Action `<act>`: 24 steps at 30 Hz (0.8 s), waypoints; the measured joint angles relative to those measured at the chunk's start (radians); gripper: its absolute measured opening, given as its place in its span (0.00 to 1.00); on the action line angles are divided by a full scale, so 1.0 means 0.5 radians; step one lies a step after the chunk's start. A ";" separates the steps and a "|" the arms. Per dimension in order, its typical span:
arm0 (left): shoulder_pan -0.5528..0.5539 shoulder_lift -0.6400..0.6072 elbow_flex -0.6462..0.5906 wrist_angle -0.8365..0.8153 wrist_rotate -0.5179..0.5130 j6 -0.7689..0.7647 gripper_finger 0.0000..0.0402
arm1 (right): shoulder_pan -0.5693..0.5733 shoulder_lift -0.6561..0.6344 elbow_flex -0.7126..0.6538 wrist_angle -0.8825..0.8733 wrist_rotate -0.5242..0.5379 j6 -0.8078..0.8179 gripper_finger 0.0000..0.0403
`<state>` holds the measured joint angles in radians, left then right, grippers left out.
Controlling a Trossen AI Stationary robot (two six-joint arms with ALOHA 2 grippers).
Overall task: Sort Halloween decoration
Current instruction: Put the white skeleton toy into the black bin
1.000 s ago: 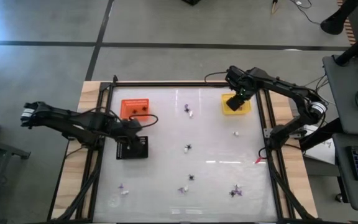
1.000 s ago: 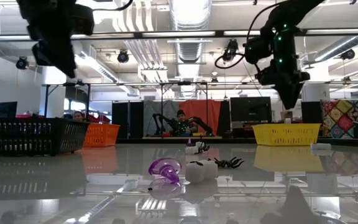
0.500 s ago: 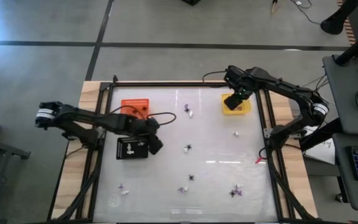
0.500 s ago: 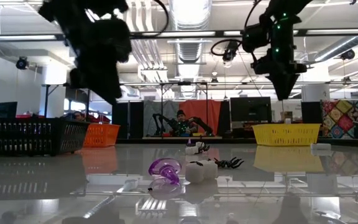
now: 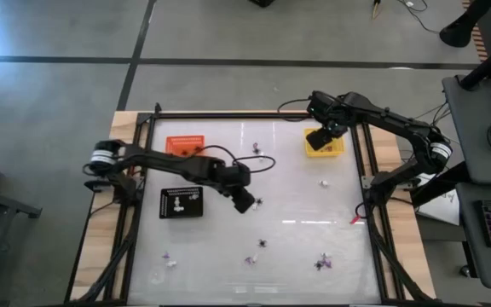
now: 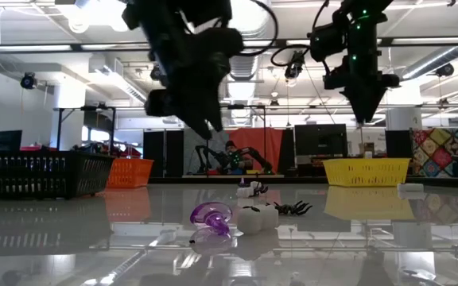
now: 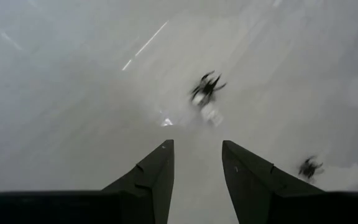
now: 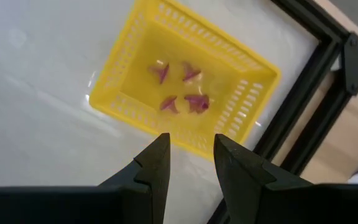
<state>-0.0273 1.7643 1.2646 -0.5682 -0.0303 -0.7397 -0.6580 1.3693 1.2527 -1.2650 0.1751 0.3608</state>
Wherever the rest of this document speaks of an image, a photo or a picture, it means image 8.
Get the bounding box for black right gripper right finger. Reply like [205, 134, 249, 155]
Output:
[213, 134, 358, 224]

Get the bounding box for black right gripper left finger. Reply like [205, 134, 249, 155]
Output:
[0, 133, 171, 224]

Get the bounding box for yellow plastic basket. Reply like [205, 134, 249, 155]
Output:
[88, 0, 282, 161]

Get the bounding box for black aluminium table frame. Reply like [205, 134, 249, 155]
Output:
[206, 0, 358, 224]

